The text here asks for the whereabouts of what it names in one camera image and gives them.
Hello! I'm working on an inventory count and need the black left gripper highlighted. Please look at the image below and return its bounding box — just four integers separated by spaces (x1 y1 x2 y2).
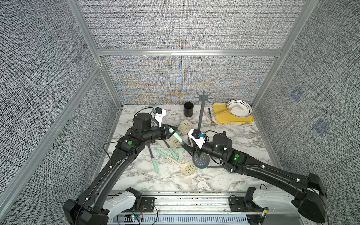
142 124 178 144

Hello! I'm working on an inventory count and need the cream skimmer long handle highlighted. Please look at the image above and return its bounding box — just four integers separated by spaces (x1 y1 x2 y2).
155 149 197 176

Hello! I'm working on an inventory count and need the dark grey utensil rack stand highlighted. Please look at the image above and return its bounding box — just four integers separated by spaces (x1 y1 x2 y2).
194 91 214 130

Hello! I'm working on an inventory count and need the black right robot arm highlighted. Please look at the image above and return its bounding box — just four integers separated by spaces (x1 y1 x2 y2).
181 130 330 224

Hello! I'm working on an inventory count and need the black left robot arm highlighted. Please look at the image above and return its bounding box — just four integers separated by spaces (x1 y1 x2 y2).
63 112 178 225

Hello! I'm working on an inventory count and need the black cup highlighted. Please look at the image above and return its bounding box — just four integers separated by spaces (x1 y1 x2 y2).
183 102 194 117

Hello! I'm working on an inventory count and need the yellow tray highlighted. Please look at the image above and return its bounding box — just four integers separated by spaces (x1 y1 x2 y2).
212 103 254 123

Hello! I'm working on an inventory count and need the white patterned plate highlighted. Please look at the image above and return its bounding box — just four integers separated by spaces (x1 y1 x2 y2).
227 99 253 118

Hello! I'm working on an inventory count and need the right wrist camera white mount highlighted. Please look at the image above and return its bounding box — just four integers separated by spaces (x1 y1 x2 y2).
188 129 206 149

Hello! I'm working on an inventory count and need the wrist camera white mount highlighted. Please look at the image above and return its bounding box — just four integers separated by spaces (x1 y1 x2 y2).
152 107 167 128
188 129 206 149

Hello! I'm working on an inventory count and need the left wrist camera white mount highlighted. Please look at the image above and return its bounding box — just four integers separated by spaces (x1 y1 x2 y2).
152 107 167 128

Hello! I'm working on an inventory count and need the pink handled fork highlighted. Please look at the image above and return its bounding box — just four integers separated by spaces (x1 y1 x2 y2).
203 111 216 126

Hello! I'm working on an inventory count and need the white spatula wooden handle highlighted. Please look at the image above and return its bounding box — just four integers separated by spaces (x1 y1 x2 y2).
214 105 243 116

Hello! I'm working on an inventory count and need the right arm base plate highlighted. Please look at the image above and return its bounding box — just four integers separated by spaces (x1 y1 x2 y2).
228 195 269 212

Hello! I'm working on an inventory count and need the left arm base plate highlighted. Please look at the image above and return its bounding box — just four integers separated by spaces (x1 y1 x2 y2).
131 197 155 212

